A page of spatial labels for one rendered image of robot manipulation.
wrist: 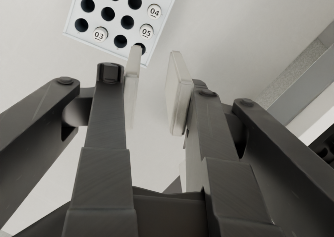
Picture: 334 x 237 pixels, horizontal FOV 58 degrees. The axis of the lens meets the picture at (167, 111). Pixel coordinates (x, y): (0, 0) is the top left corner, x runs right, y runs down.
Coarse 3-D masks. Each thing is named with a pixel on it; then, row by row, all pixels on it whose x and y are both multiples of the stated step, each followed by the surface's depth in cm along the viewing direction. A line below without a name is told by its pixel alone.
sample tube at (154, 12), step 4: (152, 4) 28; (156, 4) 28; (148, 8) 27; (152, 8) 26; (156, 8) 26; (160, 8) 27; (148, 12) 26; (152, 12) 26; (156, 12) 26; (160, 12) 26; (152, 16) 26; (156, 16) 26; (160, 16) 27
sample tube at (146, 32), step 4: (144, 24) 28; (148, 24) 28; (144, 28) 27; (148, 28) 27; (152, 28) 28; (140, 32) 27; (144, 32) 27; (148, 32) 27; (152, 32) 27; (144, 36) 27; (148, 36) 27
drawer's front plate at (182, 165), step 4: (184, 160) 31; (180, 164) 31; (184, 164) 30; (180, 168) 30; (184, 168) 30; (180, 172) 30; (184, 172) 29; (180, 176) 29; (184, 176) 29; (184, 180) 28; (184, 184) 28; (184, 188) 27
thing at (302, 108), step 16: (320, 64) 25; (304, 80) 25; (320, 80) 24; (288, 96) 26; (304, 96) 24; (320, 96) 23; (272, 112) 26; (288, 112) 25; (304, 112) 23; (320, 112) 22; (288, 128) 24; (304, 128) 22; (320, 128) 22
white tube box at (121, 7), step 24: (72, 0) 27; (96, 0) 27; (120, 0) 27; (144, 0) 27; (168, 0) 27; (72, 24) 28; (96, 24) 28; (120, 24) 28; (96, 48) 28; (120, 48) 29; (144, 48) 32
